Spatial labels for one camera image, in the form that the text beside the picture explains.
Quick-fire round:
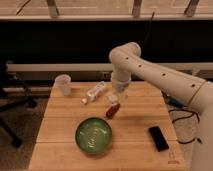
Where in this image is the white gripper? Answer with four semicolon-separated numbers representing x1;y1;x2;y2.
111;73;130;102

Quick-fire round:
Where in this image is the black cable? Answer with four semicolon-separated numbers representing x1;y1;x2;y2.
162;91;203;145

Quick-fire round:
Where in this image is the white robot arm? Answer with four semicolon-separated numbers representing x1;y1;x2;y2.
109;42;213;171

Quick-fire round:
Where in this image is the black office chair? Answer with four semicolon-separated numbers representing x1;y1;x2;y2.
0;61;38;149

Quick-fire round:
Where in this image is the green ceramic bowl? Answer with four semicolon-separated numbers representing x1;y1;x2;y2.
75;117;112;155

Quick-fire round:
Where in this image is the black phone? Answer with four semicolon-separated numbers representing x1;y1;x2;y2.
149;126;169;151

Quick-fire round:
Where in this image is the wooden table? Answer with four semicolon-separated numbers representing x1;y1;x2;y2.
29;82;186;171

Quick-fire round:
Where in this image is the clear plastic cup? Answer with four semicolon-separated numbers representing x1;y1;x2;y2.
55;74;71;96

